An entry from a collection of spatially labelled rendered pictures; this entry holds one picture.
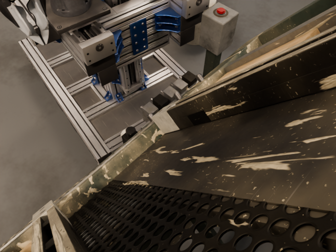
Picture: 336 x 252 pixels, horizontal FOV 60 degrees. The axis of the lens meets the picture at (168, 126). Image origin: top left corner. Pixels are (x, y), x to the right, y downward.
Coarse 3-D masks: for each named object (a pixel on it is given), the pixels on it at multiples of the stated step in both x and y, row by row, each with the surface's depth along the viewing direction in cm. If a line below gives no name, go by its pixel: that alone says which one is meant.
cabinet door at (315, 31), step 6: (312, 30) 78; (318, 30) 78; (300, 36) 81; (306, 36) 76; (288, 42) 85; (294, 42) 79; (276, 48) 89; (282, 48) 83; (264, 54) 94; (270, 54) 87; (252, 60) 99; (258, 60) 91; (240, 66) 105; (246, 66) 96; (228, 72) 111; (234, 72) 102; (222, 78) 108
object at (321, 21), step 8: (320, 16) 75; (328, 16) 74; (304, 24) 80; (312, 24) 78; (320, 24) 76; (328, 24) 75; (288, 32) 86; (296, 32) 83; (304, 32) 81; (320, 32) 78; (272, 40) 93; (280, 40) 88; (288, 40) 86; (256, 48) 101; (264, 48) 94; (272, 48) 92; (248, 56) 101; (256, 56) 98; (232, 64) 109; (240, 64) 106
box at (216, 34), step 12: (204, 12) 129; (216, 12) 129; (228, 12) 129; (204, 24) 132; (216, 24) 127; (228, 24) 129; (204, 36) 137; (216, 36) 132; (228, 36) 136; (216, 48) 136
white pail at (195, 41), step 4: (212, 0) 230; (212, 4) 226; (208, 8) 226; (196, 24) 236; (200, 24) 236; (196, 28) 240; (196, 32) 243; (196, 36) 247; (192, 40) 251; (196, 40) 251; (192, 44) 255; (196, 44) 254
